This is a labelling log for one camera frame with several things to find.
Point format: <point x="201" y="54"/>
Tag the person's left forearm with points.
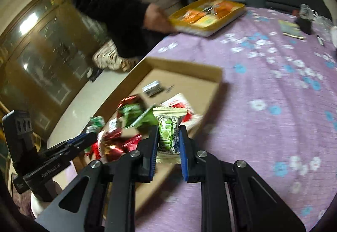
<point x="39" y="205"/>

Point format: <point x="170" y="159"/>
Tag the green booklet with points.
<point x="291" y="29"/>

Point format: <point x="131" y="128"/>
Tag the red and white snack packet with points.
<point x="110" y="148"/>

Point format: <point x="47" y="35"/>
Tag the green pea snack packet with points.
<point x="134" y="116"/>

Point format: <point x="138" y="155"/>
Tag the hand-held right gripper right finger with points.
<point x="184" y="154"/>

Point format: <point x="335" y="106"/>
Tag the cardboard box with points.
<point x="184" y="81"/>

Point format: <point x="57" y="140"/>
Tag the keys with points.
<point x="320" y="39"/>

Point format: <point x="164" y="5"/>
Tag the white cup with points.
<point x="334" y="37"/>

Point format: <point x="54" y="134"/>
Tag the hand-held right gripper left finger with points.
<point x="152" y="154"/>

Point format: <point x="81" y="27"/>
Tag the white and green pastry packet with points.
<point x="168" y="134"/>

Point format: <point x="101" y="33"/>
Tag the small silver candy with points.
<point x="152" y="88"/>

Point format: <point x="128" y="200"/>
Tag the yellow snack tray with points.
<point x="208" y="19"/>

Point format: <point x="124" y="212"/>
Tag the white packet with red print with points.
<point x="176" y="102"/>

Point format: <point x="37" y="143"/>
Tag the wooden door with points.
<point x="39" y="63"/>

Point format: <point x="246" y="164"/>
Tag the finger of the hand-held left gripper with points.
<point x="76" y="139"/>
<point x="88" y="140"/>

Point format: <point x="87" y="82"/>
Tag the purple floral tablecloth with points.
<point x="250" y="142"/>

